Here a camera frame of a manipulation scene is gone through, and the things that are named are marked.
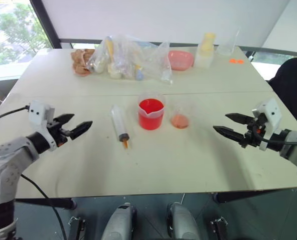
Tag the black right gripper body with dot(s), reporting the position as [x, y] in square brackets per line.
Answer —
[253, 138]

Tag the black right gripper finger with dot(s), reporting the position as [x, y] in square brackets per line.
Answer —
[239, 118]
[229, 133]

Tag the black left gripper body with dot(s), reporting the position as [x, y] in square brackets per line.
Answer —
[58, 133]

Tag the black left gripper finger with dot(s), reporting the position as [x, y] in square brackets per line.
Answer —
[66, 118]
[82, 128]

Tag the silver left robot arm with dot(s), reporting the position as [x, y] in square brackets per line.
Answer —
[11, 157]

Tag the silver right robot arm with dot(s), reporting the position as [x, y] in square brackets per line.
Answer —
[294, 146]

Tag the clear syringe with orange tip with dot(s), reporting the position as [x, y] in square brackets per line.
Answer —
[119, 123]

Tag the small clear plastic cup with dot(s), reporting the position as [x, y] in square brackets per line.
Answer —
[180, 121]

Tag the small orange pieces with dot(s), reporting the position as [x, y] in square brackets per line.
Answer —
[236, 61]

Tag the black chair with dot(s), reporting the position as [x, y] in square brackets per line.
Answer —
[292, 85]

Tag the large beaker with red liquid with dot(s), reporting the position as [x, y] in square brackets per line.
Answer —
[150, 115]

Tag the empty clear measuring beaker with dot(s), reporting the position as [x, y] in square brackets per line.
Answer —
[226, 48]

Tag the clear plastic bag with bottles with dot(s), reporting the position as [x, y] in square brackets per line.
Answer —
[106, 57]

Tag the small blue bottle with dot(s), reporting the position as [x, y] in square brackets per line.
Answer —
[139, 74]

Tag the pink soap box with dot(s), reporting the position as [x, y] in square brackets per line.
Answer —
[181, 60]

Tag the black metal clamp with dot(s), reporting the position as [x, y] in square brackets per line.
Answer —
[218, 227]
[77, 227]

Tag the crumpled clear plastic bag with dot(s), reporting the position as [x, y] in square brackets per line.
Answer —
[158, 62]

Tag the grey rounded robot leg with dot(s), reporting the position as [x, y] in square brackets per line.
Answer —
[119, 221]
[182, 220]

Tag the white roller blind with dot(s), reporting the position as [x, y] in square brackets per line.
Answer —
[163, 18]

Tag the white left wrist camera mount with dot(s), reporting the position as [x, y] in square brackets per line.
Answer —
[37, 111]

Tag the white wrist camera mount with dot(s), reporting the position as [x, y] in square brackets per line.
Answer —
[37, 111]
[273, 113]

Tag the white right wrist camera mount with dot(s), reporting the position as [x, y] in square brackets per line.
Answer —
[273, 113]

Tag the black table frame bar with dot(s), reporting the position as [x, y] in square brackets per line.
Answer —
[46, 202]
[256, 196]

